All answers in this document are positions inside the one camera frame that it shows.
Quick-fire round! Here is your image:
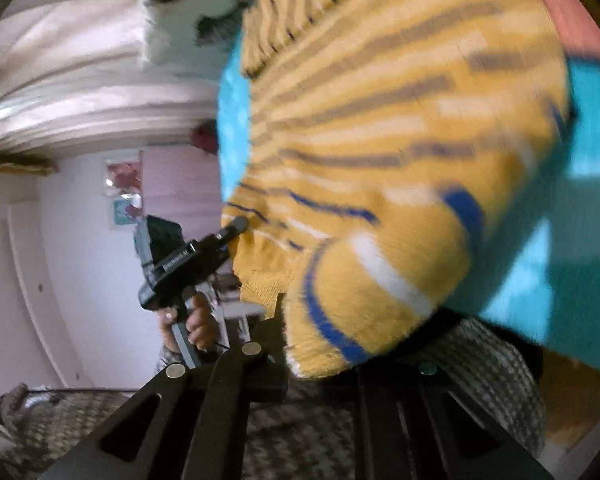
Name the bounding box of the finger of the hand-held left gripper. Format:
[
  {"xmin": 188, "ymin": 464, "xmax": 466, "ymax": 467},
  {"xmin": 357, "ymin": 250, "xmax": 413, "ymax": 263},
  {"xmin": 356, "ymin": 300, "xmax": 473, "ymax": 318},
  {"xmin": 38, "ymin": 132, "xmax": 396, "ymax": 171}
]
[{"xmin": 214, "ymin": 216, "xmax": 251, "ymax": 244}]

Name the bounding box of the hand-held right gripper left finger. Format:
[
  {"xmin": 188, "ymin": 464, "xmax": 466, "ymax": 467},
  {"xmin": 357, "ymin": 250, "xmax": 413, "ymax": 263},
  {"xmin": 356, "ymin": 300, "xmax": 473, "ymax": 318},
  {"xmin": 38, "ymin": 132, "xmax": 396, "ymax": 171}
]
[{"xmin": 40, "ymin": 292, "xmax": 291, "ymax": 480}]

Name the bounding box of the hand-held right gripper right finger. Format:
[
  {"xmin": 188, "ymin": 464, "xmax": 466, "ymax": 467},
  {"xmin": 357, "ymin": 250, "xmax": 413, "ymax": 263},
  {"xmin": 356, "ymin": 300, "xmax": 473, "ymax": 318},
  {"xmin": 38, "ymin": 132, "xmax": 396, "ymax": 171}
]
[{"xmin": 355, "ymin": 359, "xmax": 555, "ymax": 480}]

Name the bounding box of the yellow striped sweater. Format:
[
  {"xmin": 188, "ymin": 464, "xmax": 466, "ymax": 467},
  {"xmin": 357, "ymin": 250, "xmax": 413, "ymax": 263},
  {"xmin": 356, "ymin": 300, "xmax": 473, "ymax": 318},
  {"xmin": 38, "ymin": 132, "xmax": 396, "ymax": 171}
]
[{"xmin": 220, "ymin": 0, "xmax": 581, "ymax": 379}]

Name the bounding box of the person's left hand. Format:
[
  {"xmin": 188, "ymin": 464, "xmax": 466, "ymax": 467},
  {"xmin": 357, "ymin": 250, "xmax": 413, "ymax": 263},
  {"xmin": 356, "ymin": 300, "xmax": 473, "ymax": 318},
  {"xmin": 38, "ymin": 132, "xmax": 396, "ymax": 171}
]
[{"xmin": 159, "ymin": 292, "xmax": 222, "ymax": 354}]

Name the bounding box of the pink cabinet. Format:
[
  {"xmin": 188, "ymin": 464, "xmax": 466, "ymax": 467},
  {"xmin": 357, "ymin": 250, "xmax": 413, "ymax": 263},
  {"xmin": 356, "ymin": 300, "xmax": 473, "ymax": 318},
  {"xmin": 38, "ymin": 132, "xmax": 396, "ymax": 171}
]
[{"xmin": 141, "ymin": 146, "xmax": 227, "ymax": 233}]

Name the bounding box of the checkered bedspread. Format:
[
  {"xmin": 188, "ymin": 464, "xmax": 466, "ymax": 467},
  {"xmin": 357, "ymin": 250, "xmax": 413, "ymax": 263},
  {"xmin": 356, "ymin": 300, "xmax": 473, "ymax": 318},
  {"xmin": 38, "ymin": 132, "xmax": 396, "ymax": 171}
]
[{"xmin": 0, "ymin": 319, "xmax": 547, "ymax": 480}]

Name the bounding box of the pale draped curtain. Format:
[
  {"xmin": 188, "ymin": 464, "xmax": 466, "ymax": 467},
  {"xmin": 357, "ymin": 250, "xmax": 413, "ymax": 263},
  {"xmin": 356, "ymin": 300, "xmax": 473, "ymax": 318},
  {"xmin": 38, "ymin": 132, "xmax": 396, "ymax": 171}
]
[{"xmin": 0, "ymin": 0, "xmax": 248, "ymax": 157}]

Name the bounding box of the teal cartoon printed blanket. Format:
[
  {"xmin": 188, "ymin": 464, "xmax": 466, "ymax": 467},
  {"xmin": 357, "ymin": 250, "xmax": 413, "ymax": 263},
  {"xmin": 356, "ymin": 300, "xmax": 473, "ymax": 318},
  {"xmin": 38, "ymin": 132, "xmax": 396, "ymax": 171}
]
[{"xmin": 216, "ymin": 0, "xmax": 600, "ymax": 377}]

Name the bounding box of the teal wall picture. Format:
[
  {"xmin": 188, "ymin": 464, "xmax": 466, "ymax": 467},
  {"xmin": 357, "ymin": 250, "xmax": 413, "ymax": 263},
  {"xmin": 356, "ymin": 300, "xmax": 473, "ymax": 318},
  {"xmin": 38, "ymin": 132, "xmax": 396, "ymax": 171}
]
[{"xmin": 112, "ymin": 197, "xmax": 147, "ymax": 229}]

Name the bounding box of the red wall picture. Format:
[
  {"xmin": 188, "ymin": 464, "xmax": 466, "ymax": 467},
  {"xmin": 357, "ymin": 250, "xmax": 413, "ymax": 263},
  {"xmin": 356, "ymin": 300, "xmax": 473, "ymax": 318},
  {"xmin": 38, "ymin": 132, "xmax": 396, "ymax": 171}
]
[{"xmin": 105, "ymin": 159, "xmax": 144, "ymax": 197}]

